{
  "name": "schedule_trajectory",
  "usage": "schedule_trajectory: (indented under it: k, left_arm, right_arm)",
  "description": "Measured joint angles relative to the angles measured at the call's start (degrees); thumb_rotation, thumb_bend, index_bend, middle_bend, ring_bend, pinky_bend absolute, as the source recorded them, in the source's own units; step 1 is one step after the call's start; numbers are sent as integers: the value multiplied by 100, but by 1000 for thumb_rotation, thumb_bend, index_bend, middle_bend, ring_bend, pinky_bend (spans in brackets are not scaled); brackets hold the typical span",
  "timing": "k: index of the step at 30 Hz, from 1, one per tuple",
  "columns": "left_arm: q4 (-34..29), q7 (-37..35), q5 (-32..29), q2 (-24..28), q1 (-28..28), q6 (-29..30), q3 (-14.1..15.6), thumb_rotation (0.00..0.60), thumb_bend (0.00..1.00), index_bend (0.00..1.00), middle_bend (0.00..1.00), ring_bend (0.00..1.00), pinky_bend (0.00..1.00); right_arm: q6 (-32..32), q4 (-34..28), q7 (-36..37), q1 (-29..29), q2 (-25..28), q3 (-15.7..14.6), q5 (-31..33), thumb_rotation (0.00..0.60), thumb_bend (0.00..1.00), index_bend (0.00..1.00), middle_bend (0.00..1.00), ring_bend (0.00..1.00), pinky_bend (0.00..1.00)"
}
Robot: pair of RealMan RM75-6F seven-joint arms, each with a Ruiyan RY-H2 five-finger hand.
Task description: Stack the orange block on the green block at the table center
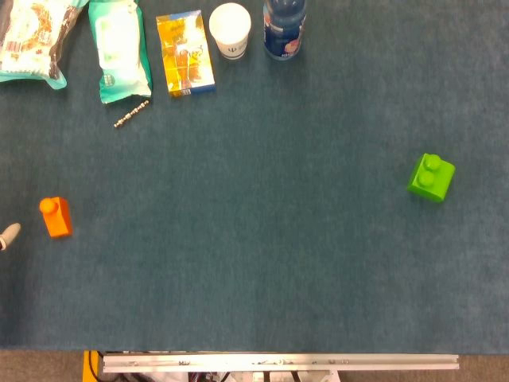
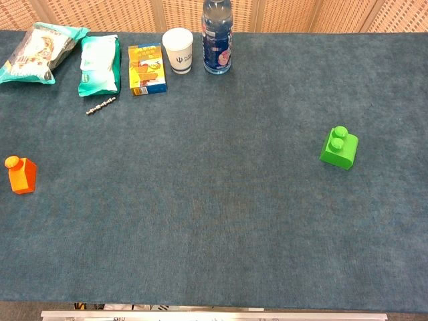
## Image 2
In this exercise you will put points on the green toy block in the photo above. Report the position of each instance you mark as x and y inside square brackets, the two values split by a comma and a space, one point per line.
[339, 155]

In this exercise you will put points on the orange toy block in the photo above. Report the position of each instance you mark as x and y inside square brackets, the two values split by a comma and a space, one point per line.
[23, 177]

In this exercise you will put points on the blue felt table cloth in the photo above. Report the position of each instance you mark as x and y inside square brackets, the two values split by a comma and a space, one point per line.
[234, 217]

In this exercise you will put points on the yellow blue carton box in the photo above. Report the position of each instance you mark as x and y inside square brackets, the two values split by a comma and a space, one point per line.
[147, 70]

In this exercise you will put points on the white paper cup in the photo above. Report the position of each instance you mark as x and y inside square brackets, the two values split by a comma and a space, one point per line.
[179, 50]

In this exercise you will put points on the blue drink bottle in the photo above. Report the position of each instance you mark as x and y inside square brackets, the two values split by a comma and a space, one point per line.
[217, 43]

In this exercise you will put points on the teal wet wipes pack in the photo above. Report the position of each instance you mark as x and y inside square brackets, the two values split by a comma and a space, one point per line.
[98, 67]

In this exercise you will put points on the woven wicker folding screen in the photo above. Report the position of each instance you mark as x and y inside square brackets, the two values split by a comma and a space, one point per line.
[100, 13]

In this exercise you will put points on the white teal snack bag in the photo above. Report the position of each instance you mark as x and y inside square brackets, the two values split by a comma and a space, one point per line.
[33, 53]

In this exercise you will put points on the aluminium profile rail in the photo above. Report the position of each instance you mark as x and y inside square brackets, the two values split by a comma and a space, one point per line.
[214, 316]

